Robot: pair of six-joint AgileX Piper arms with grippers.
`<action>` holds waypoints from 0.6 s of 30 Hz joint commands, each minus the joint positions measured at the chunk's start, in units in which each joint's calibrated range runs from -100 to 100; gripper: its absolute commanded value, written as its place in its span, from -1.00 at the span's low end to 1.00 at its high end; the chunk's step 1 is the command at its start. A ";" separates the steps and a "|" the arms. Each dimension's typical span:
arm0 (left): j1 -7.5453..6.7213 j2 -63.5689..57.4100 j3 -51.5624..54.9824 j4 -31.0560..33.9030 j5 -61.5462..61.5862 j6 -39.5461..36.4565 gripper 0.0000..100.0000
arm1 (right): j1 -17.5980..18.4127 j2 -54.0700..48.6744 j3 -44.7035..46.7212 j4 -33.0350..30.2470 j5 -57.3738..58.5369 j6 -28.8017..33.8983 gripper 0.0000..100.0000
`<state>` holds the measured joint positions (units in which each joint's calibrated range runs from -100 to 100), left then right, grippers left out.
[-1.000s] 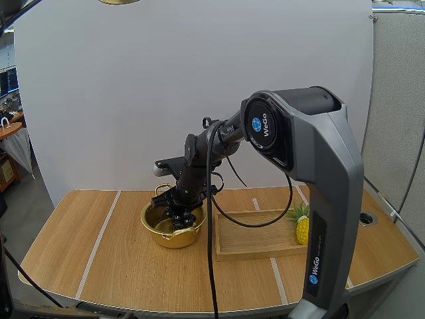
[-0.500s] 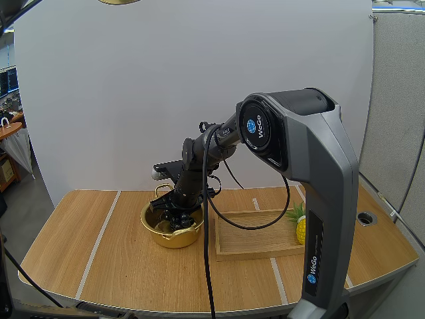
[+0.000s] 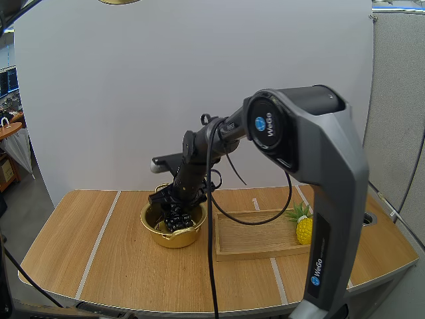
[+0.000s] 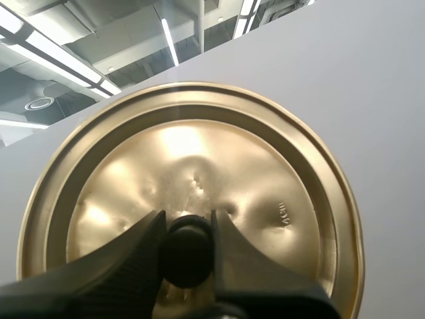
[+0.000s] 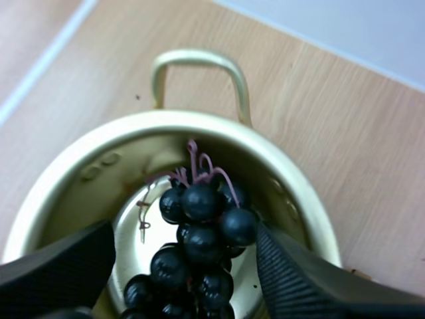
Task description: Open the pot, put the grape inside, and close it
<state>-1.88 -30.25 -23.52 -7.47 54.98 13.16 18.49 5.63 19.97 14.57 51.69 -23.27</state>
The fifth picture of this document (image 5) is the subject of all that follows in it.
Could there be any gold pot with two handles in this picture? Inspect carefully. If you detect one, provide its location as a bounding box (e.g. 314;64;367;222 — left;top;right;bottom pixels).
1;49;343;319

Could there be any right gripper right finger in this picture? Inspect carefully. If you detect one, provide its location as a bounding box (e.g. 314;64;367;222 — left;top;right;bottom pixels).
254;221;425;319

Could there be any dark toy grape bunch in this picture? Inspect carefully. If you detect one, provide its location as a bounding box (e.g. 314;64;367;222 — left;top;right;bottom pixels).
120;139;259;319

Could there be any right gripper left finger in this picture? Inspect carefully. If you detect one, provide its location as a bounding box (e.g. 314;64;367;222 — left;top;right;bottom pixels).
0;220;116;319

